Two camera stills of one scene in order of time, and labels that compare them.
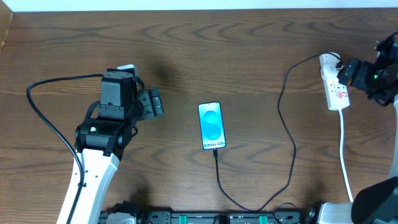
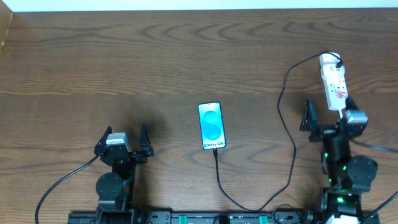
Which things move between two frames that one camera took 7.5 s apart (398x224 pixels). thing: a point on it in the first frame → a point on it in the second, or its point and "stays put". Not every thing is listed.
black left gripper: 155,101 → 134,156
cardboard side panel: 6,15 stays put
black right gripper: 345,73 → 328,134
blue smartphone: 211,126 stays put
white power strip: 337,94 stays put
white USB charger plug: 328,65 stays put
